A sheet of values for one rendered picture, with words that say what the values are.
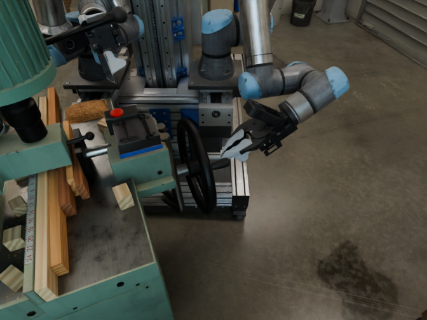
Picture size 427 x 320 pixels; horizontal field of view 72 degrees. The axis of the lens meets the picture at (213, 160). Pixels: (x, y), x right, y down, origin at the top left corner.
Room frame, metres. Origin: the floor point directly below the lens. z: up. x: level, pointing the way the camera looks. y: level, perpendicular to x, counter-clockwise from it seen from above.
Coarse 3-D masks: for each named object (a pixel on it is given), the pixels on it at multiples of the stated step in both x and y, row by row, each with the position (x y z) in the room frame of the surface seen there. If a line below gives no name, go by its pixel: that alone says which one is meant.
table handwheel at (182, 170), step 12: (180, 120) 0.66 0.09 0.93; (180, 132) 0.69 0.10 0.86; (192, 132) 0.58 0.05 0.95; (180, 144) 0.70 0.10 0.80; (192, 144) 0.60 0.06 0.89; (180, 156) 0.69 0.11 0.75; (192, 156) 0.59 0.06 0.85; (204, 156) 0.51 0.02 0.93; (180, 168) 0.57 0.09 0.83; (192, 168) 0.57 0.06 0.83; (204, 168) 0.49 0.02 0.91; (192, 180) 0.63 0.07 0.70; (204, 180) 0.48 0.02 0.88; (192, 192) 0.59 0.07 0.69; (204, 192) 0.51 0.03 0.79; (216, 192) 0.47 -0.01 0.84; (204, 204) 0.52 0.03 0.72; (216, 204) 0.47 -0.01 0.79
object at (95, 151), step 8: (80, 136) 0.52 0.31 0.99; (80, 144) 0.49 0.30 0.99; (104, 144) 0.52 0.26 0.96; (80, 152) 0.46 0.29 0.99; (88, 152) 0.50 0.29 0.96; (96, 152) 0.50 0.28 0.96; (104, 152) 0.51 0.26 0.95; (80, 160) 0.46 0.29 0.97; (88, 160) 0.49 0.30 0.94; (88, 168) 0.46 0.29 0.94; (88, 176) 0.46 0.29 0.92
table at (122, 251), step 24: (96, 120) 0.70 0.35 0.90; (96, 144) 0.59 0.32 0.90; (96, 168) 0.50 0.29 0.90; (96, 192) 0.42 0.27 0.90; (144, 192) 0.46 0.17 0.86; (72, 216) 0.36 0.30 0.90; (96, 216) 0.36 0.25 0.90; (120, 216) 0.36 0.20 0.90; (72, 240) 0.30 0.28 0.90; (96, 240) 0.30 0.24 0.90; (120, 240) 0.30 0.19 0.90; (144, 240) 0.30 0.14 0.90; (72, 264) 0.25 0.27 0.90; (96, 264) 0.25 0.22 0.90; (120, 264) 0.25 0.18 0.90; (144, 264) 0.25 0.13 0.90; (72, 288) 0.21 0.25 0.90; (96, 288) 0.21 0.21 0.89; (120, 288) 0.23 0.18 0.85; (48, 312) 0.18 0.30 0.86
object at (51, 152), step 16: (48, 128) 0.49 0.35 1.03; (0, 144) 0.44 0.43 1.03; (16, 144) 0.44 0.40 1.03; (32, 144) 0.44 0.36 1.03; (48, 144) 0.44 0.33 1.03; (64, 144) 0.46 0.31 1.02; (0, 160) 0.41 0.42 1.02; (16, 160) 0.42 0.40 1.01; (32, 160) 0.43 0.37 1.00; (48, 160) 0.44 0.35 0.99; (64, 160) 0.45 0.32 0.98; (16, 176) 0.41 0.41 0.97
